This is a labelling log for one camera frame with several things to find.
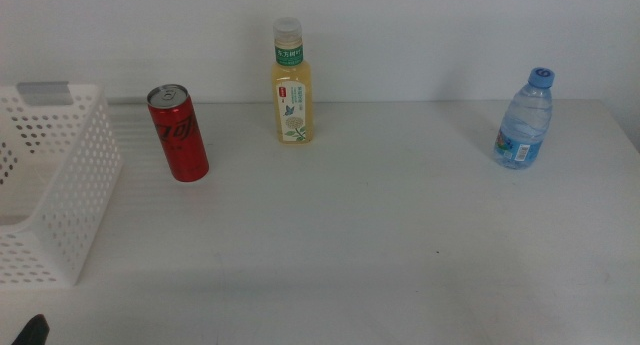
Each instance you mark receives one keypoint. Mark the yellow tea bottle green label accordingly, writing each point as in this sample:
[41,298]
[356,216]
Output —
[292,100]

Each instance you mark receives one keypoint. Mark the clear water bottle blue cap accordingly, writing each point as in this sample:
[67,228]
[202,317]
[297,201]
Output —
[525,125]

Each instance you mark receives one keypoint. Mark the red cola can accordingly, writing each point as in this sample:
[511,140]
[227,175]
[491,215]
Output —
[180,140]

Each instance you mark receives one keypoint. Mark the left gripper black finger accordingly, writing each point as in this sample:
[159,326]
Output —
[35,332]

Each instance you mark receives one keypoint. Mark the white perforated plastic basket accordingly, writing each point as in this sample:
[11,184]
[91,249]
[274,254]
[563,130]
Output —
[75,185]

